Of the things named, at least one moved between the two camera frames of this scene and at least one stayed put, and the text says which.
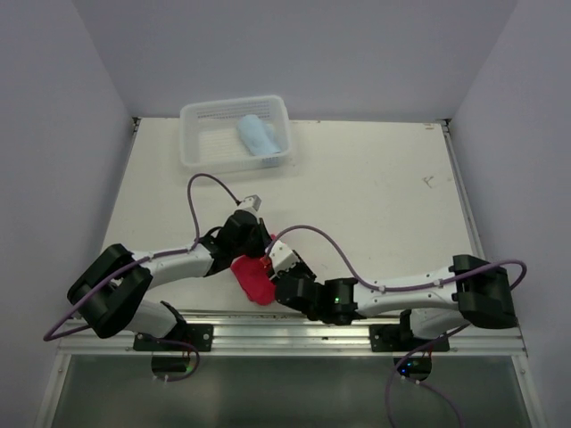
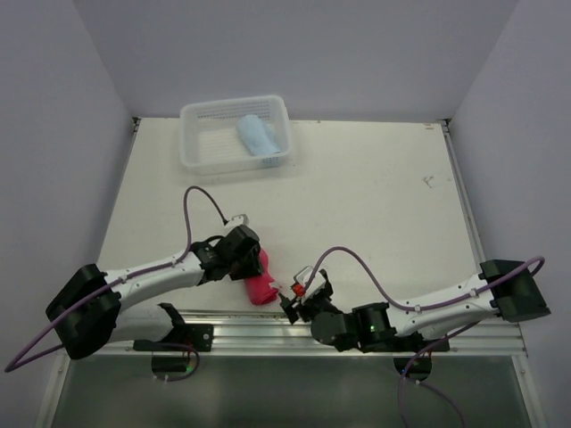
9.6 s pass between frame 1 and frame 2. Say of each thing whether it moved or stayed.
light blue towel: stayed
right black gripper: moved
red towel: stayed
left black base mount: stayed
